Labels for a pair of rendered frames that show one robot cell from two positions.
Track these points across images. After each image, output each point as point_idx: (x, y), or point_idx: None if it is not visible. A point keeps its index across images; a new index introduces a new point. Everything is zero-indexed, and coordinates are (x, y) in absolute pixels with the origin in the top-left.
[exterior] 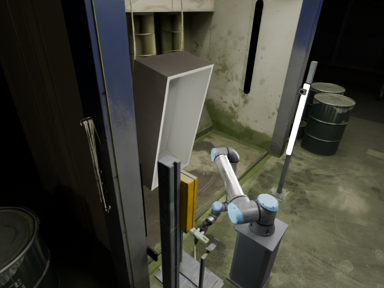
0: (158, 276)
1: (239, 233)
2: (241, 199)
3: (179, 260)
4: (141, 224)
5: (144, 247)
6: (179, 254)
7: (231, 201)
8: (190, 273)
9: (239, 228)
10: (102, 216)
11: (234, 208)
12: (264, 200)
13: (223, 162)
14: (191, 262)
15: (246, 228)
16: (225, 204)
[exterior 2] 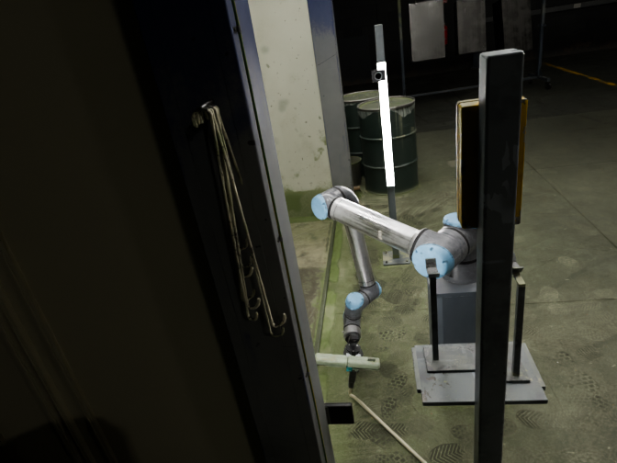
0: (431, 398)
1: (440, 299)
2: (429, 234)
3: (436, 355)
4: (312, 354)
5: (323, 408)
6: (435, 340)
7: (413, 247)
8: (470, 361)
9: (438, 289)
10: (173, 428)
11: (431, 250)
12: (457, 220)
13: (350, 206)
14: (454, 349)
15: (447, 285)
16: (364, 292)
